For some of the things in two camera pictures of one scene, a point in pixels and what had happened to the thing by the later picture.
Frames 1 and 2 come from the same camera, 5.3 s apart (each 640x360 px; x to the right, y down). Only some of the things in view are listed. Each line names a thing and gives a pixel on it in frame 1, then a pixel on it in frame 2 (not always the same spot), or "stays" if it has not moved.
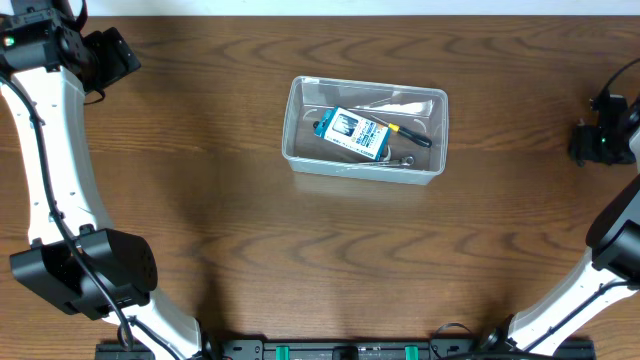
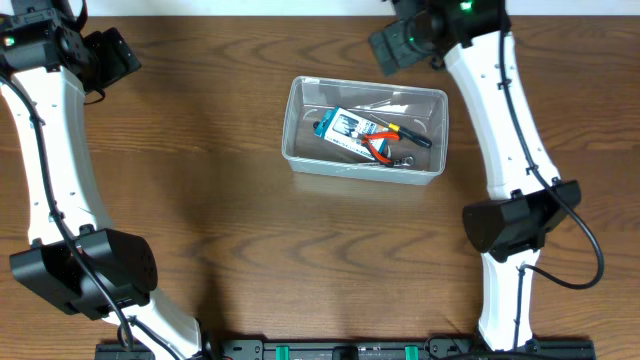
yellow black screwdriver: (406, 133) stays
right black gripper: (584, 146) → (395, 31)
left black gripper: (108, 70) stays
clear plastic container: (422, 111) stays
